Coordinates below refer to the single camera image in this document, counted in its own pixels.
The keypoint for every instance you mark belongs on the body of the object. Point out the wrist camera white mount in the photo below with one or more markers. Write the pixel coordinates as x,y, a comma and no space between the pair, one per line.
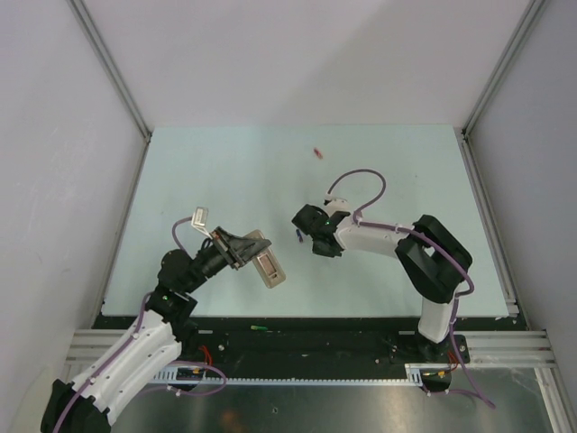
199,221
336,206

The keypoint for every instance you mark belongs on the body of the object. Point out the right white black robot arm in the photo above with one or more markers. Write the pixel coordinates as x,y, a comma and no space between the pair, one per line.
435,262

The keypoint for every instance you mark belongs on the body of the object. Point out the white remote control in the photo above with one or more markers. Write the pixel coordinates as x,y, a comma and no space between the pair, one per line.
265,261

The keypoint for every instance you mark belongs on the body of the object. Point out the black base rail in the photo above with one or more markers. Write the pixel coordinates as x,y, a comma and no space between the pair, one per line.
333,349

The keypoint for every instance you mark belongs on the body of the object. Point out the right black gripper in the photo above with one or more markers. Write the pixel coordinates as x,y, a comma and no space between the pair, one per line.
331,253

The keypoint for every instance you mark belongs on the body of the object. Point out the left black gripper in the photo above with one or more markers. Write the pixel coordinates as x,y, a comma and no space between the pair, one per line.
242,246

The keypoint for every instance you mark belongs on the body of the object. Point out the left aluminium frame post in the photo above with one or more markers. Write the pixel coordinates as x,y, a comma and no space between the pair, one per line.
95,39

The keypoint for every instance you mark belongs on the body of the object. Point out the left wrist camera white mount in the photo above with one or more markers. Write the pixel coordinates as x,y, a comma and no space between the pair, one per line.
199,221

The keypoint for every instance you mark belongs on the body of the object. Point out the right aluminium frame post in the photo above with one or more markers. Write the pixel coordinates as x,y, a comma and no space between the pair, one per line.
515,44

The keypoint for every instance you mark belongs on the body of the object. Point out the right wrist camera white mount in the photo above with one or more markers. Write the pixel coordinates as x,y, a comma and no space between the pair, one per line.
336,206

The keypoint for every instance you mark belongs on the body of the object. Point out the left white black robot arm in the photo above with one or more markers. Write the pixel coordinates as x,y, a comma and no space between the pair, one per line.
94,399

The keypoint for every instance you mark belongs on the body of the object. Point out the aluminium frame post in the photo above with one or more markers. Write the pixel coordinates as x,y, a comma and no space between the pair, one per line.
95,39
515,44

